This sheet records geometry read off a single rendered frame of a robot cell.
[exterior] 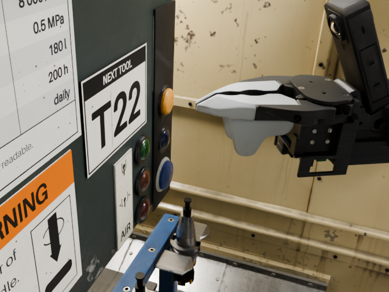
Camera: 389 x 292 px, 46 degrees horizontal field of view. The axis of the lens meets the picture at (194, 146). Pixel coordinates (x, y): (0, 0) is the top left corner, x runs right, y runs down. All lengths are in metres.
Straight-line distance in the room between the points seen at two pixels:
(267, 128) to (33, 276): 0.25
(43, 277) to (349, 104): 0.30
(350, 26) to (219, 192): 0.95
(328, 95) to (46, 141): 0.27
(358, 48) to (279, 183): 0.86
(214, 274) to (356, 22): 1.13
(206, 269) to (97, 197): 1.14
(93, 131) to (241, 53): 0.86
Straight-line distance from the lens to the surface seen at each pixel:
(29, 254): 0.29
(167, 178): 0.46
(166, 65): 0.42
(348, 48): 0.46
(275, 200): 1.30
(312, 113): 0.42
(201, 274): 1.47
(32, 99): 0.26
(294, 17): 1.10
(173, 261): 0.93
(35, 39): 0.25
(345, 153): 0.47
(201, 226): 1.02
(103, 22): 0.31
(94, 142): 0.32
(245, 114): 0.42
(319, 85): 0.47
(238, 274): 1.46
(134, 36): 0.36
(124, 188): 0.39
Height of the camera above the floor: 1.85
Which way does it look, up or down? 28 degrees down
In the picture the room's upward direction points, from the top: 3 degrees clockwise
